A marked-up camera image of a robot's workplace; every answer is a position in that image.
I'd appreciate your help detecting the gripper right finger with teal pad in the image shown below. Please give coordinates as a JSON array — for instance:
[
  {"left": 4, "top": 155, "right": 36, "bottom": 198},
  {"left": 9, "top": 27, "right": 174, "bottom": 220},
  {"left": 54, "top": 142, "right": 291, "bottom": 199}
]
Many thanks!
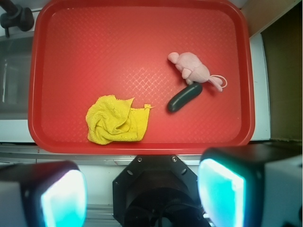
[{"left": 197, "top": 143, "right": 303, "bottom": 227}]

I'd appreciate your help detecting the dark green plastic pickle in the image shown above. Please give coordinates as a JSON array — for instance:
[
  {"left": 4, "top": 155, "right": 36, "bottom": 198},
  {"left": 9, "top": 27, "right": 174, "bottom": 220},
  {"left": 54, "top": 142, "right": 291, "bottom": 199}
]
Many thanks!
[{"left": 167, "top": 82, "right": 203, "bottom": 113}]

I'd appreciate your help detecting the red plastic tray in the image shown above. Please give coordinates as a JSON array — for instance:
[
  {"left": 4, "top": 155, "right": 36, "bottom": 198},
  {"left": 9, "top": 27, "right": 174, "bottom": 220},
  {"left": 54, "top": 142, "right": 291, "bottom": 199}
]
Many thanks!
[{"left": 28, "top": 0, "right": 255, "bottom": 155}]

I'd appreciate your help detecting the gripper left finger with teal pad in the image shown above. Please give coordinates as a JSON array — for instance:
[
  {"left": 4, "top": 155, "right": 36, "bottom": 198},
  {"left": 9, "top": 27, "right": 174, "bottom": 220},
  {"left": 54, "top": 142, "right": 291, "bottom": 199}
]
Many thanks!
[{"left": 0, "top": 161, "right": 88, "bottom": 227}]

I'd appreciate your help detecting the metal sink basin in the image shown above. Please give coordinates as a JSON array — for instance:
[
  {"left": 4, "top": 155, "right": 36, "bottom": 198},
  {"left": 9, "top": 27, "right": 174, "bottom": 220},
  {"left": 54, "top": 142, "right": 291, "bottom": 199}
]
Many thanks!
[{"left": 0, "top": 37, "right": 33, "bottom": 120}]

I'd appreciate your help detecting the yellow crumpled cloth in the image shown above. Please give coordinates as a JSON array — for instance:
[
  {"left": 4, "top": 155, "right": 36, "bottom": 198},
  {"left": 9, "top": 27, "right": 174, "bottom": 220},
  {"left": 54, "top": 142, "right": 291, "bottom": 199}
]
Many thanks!
[{"left": 85, "top": 95, "right": 153, "bottom": 145}]

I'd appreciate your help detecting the pink plush mouse toy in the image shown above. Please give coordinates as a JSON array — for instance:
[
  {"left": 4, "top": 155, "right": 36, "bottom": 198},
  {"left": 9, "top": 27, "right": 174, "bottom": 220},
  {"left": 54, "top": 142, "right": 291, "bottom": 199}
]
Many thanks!
[{"left": 167, "top": 52, "right": 228, "bottom": 92}]

